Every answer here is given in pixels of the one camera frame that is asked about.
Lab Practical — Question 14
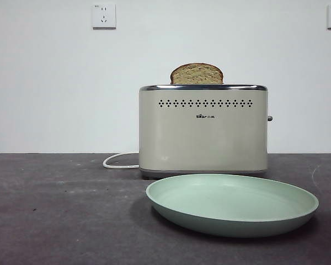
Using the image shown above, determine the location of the cream two-slot toaster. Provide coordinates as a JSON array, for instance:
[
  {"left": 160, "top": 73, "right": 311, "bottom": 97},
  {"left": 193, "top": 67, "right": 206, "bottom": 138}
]
[{"left": 138, "top": 84, "right": 274, "bottom": 180}]

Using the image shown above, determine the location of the large toast bread slice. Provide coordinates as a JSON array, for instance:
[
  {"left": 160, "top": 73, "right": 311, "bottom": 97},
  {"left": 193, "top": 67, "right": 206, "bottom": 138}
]
[{"left": 170, "top": 63, "right": 224, "bottom": 84}]

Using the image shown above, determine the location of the pale green round plate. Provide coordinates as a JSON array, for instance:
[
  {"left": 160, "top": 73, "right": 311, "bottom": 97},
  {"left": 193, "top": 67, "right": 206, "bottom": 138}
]
[{"left": 146, "top": 173, "right": 319, "bottom": 239}]

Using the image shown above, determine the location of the white toaster power cable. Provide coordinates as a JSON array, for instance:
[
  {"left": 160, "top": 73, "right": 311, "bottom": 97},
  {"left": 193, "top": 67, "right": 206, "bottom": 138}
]
[{"left": 103, "top": 152, "right": 141, "bottom": 169}]

